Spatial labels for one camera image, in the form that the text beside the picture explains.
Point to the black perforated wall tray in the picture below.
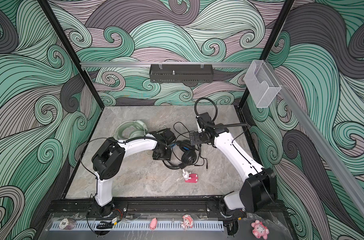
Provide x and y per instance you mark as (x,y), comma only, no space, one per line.
(190,74)

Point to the aluminium wall rail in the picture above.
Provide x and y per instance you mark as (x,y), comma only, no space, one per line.
(124,64)

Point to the clear plastic wall bin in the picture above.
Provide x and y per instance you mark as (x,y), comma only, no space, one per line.
(262,83)

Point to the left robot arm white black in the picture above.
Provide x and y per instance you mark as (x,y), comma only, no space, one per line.
(108,159)

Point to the white slotted cable duct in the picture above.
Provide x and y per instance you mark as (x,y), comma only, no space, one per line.
(216,226)

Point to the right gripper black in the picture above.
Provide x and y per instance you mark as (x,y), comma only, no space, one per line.
(198,140)

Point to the small pink figure toy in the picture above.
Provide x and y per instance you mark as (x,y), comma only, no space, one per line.
(153,224)

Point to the mint green headphones with cable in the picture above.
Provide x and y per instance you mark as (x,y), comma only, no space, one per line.
(130,135)

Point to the pink white doll toy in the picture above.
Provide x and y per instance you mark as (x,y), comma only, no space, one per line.
(187,222)

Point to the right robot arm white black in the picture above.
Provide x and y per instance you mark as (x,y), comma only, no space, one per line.
(259,183)

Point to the pink pig plush toy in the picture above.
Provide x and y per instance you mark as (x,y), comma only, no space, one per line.
(259,230)

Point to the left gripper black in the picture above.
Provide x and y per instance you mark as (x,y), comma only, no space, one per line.
(168,157)

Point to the pink toy on table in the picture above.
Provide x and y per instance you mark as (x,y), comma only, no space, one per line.
(189,177)

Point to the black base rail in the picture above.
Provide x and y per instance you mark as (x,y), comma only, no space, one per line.
(208,206)

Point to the black blue headphones with cable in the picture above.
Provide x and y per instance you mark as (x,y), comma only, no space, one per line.
(192,154)

